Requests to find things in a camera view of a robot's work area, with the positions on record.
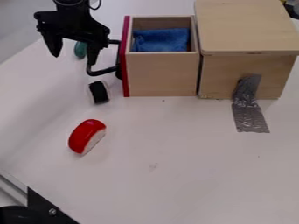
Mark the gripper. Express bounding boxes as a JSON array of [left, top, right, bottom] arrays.
[[32, 3, 111, 67]]

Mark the drawer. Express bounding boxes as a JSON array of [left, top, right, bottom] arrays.
[[85, 15, 201, 98]]

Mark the teal toy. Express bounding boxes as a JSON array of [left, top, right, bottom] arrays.
[[73, 40, 89, 59]]

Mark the red and white toy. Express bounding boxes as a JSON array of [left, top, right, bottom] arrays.
[[67, 118, 108, 155]]

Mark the blue cloth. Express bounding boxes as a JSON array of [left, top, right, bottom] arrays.
[[129, 27, 192, 53]]

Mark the cabinet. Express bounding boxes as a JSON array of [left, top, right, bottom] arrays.
[[192, 0, 299, 101]]

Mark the grey tape strip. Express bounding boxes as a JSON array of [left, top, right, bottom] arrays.
[[230, 73, 271, 134]]

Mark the aluminium rail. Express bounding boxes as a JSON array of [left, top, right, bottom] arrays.
[[0, 171, 30, 207]]

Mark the black bracket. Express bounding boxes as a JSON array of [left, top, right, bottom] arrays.
[[0, 187, 81, 224]]

